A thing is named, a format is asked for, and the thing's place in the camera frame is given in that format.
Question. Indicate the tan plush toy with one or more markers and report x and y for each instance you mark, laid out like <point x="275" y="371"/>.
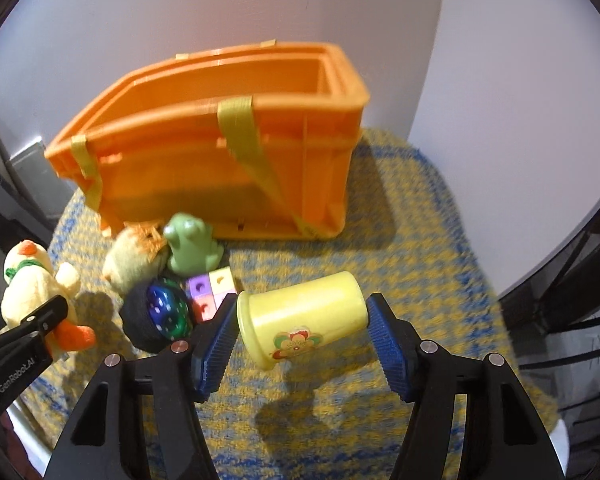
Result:
<point x="130" y="257"/>

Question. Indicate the black chair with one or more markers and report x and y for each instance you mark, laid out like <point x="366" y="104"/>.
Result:
<point x="567" y="320"/>

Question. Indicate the orange plastic basket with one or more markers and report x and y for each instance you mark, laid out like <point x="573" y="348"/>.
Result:
<point x="220" y="155"/>

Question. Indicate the yellow plastic cup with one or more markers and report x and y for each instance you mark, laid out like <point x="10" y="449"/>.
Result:
<point x="305" y="317"/>

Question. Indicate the green toy frog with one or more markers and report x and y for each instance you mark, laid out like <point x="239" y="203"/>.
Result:
<point x="190" y="245"/>

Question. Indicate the yellow plush duck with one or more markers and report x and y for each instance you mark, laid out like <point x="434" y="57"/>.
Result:
<point x="35" y="290"/>

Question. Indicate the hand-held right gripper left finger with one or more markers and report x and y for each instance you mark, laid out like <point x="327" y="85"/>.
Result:
<point x="219" y="347"/>

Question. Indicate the yellow and blue knitted mat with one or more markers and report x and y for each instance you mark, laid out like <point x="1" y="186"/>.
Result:
<point x="380" y="260"/>

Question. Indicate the colourful toy cube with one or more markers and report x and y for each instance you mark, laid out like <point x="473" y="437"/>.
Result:
<point x="207" y="292"/>

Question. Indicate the black and blue ball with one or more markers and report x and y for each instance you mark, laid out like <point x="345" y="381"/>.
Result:
<point x="157" y="317"/>

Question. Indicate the grey box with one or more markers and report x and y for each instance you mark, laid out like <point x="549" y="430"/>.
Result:
<point x="27" y="165"/>

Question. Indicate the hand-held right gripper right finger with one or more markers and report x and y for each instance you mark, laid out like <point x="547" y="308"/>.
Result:
<point x="387" y="345"/>

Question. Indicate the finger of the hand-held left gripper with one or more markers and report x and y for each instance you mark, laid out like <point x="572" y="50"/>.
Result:
<point x="27" y="332"/>

